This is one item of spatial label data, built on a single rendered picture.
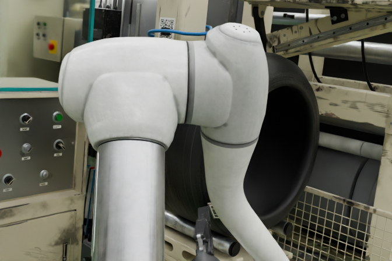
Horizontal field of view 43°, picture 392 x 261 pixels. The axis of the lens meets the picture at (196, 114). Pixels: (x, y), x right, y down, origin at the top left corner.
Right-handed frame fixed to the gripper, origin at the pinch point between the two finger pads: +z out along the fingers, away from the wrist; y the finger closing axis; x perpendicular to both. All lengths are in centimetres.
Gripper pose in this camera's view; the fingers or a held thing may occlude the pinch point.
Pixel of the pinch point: (203, 217)
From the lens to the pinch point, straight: 138.1
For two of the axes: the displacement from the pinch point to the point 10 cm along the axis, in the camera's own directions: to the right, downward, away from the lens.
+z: -0.1, -5.1, 8.6
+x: 9.7, -2.3, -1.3
